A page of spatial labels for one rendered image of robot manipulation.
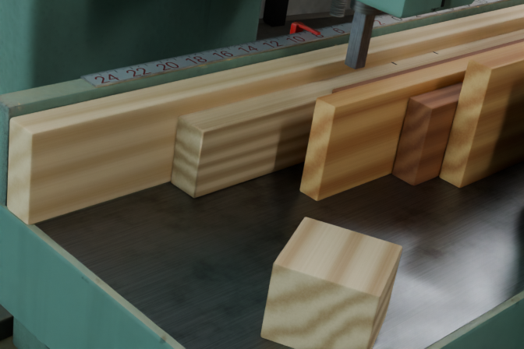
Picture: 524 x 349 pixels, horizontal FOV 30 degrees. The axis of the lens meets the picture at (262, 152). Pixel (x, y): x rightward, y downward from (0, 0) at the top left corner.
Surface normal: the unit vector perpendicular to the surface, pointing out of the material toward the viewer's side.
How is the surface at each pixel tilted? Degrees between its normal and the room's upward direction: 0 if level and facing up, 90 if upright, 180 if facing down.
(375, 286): 0
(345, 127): 90
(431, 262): 0
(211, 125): 0
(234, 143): 90
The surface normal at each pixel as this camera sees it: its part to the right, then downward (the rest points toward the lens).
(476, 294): 0.15, -0.88
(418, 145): -0.71, 0.22
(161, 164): 0.69, 0.41
